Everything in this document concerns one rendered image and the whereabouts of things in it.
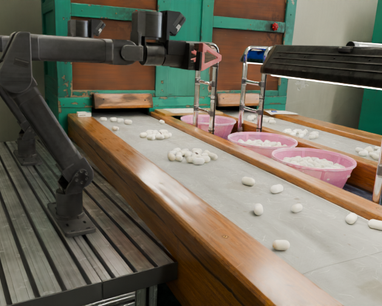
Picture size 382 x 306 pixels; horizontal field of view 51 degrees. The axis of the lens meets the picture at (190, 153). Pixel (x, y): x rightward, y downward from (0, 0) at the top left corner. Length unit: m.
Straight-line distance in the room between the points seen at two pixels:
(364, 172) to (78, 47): 0.95
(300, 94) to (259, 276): 3.44
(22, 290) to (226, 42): 1.81
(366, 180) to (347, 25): 3.11
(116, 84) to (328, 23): 2.60
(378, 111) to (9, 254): 3.62
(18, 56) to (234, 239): 0.56
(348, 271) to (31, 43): 0.74
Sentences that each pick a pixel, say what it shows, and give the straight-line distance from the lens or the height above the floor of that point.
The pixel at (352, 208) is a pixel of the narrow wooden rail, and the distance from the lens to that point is 1.02.
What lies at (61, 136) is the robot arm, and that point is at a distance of 0.96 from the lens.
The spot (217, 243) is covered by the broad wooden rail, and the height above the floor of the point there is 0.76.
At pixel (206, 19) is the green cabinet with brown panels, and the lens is 2.24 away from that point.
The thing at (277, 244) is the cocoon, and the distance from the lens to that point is 0.77.
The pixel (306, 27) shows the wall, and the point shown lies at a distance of 3.97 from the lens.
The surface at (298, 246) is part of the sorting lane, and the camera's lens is 0.81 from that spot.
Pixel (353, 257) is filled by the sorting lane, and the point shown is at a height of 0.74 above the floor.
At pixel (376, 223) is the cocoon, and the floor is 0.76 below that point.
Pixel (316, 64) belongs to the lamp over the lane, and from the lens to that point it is 0.90.
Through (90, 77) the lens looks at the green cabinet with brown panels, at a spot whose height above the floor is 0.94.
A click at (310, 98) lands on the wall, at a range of 4.11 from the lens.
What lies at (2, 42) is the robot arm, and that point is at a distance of 1.51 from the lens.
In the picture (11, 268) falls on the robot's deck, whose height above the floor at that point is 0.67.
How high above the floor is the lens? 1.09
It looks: 14 degrees down
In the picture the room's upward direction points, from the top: 3 degrees clockwise
